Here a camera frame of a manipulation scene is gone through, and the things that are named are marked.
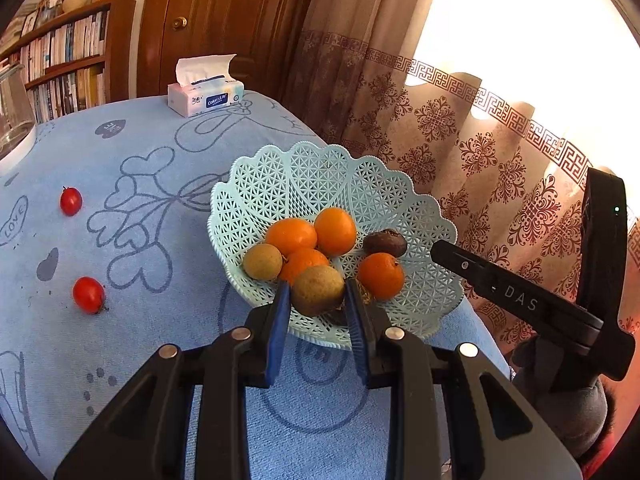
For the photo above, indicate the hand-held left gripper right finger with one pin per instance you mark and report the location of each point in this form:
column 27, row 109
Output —
column 357, row 332

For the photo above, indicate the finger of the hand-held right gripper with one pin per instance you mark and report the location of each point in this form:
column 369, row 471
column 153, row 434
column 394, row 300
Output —
column 455, row 260

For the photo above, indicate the orange with stem spot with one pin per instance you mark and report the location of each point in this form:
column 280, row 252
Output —
column 381, row 276

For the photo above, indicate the brown wooden door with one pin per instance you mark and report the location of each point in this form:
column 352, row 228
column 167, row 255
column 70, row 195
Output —
column 225, row 20

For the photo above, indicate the dark brown wrinkled fruit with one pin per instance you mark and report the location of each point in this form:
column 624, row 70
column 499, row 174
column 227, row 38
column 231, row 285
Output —
column 384, row 242

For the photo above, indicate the person's right hand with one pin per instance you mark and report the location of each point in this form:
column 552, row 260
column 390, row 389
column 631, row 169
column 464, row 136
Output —
column 565, row 405

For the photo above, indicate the blue printed tablecloth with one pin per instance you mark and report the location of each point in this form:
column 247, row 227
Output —
column 75, row 385

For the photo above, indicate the tall oval orange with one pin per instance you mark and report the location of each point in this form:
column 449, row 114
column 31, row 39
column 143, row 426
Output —
column 335, row 231

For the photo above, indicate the patterned beige curtain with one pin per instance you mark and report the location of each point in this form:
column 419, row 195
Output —
column 450, row 135

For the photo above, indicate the red tomato with stem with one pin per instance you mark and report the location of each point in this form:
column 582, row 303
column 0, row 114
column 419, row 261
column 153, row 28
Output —
column 88, row 295

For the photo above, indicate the brass door knob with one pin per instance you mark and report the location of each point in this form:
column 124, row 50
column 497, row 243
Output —
column 179, row 23

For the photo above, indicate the tan longan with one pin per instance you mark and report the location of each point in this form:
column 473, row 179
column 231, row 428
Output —
column 317, row 291
column 262, row 261

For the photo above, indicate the small red tomato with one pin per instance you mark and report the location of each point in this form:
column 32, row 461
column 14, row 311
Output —
column 71, row 201

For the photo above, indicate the wooden bookshelf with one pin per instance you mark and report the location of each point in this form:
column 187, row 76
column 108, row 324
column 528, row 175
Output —
column 120, row 50

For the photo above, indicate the light blue lattice basket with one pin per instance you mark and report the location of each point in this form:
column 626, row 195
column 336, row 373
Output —
column 300, row 175

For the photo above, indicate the row of books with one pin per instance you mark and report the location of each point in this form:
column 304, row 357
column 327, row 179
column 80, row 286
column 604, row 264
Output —
column 65, row 42
column 70, row 92

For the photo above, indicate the white tissue pack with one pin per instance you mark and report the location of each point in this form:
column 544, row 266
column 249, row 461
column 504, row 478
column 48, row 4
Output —
column 200, row 102

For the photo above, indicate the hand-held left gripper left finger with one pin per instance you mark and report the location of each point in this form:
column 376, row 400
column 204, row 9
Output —
column 277, row 332

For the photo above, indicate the round orange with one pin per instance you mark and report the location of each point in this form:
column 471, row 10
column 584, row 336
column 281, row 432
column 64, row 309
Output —
column 302, row 261
column 291, row 235

